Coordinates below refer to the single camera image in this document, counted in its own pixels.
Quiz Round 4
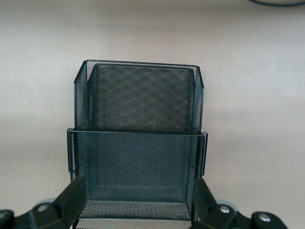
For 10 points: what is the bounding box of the black mesh two-tier organizer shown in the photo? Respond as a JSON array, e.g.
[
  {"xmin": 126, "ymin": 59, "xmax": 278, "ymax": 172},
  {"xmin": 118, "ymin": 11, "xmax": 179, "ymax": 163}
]
[{"xmin": 65, "ymin": 59, "xmax": 209, "ymax": 229}]

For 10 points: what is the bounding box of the black cable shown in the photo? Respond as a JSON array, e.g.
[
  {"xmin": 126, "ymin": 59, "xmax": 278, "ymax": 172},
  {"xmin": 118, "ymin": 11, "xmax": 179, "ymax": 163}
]
[{"xmin": 247, "ymin": 0, "xmax": 305, "ymax": 8}]

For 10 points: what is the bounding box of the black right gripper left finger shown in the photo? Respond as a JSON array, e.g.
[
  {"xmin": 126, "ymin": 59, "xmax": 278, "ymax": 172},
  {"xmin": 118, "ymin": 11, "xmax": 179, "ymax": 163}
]
[{"xmin": 14, "ymin": 176, "xmax": 86, "ymax": 229}]

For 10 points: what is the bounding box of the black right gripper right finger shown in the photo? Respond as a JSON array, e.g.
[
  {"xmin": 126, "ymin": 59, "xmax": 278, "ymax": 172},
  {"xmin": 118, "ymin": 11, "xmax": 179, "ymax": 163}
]
[{"xmin": 194, "ymin": 178, "xmax": 289, "ymax": 229}]

